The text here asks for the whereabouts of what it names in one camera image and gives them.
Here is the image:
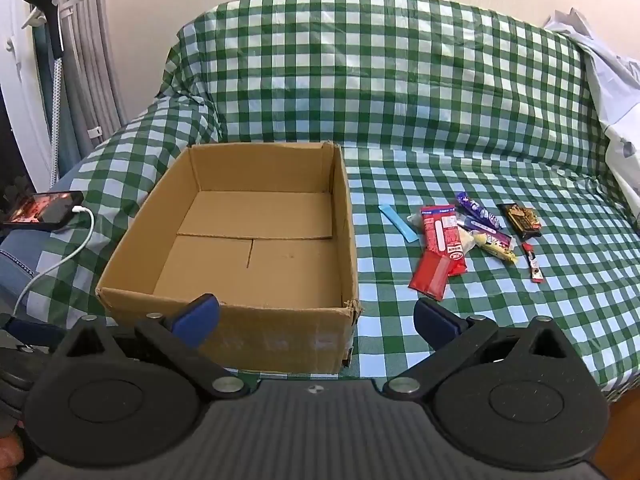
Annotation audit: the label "small red snack packet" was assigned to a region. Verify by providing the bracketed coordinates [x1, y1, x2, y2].
[409, 250, 452, 301]

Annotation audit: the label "yellow wafer bar wrapper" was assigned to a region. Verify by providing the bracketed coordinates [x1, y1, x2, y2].
[473, 232, 518, 264]

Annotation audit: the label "red Nescafe coffee stick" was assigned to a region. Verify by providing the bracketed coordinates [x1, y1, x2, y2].
[522, 242, 544, 284]

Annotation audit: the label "large red snack packet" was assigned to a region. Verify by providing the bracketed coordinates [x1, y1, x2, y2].
[420, 205, 468, 276]

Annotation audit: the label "purple pink candy bar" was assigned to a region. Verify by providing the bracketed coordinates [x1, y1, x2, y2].
[457, 214, 515, 250]

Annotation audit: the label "light blue stick packet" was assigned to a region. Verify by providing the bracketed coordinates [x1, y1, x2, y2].
[378, 205, 419, 244]

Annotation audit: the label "purple chocolate bar wrapper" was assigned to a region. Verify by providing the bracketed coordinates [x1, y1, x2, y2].
[456, 192, 502, 231]

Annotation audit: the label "dark brown snack packet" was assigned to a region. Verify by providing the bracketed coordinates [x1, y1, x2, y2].
[498, 203, 542, 240]

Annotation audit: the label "clear pack beige crackers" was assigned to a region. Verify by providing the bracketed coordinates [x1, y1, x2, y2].
[406, 212, 475, 255]

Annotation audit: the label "person's hand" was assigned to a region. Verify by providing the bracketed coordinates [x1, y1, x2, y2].
[0, 432, 24, 480]

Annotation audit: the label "brown cardboard box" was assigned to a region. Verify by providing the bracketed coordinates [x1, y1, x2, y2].
[96, 142, 361, 374]

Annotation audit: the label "black smartphone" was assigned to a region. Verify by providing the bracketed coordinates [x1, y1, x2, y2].
[2, 191, 84, 232]

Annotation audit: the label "green checkered sofa cover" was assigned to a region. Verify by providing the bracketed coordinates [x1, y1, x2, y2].
[16, 0, 639, 394]

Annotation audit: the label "grey curtain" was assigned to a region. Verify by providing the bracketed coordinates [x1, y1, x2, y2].
[25, 0, 126, 181]

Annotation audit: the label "white crumpled sheet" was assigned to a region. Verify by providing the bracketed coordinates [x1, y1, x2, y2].
[544, 9, 639, 220]

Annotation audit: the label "black garment steamer head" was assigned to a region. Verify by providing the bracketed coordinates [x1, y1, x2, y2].
[24, 0, 64, 60]

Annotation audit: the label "white charging cable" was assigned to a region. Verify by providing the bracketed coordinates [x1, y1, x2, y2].
[10, 204, 97, 319]

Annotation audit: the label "braided steamer hose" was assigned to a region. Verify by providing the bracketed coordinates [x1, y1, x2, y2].
[49, 56, 64, 187]

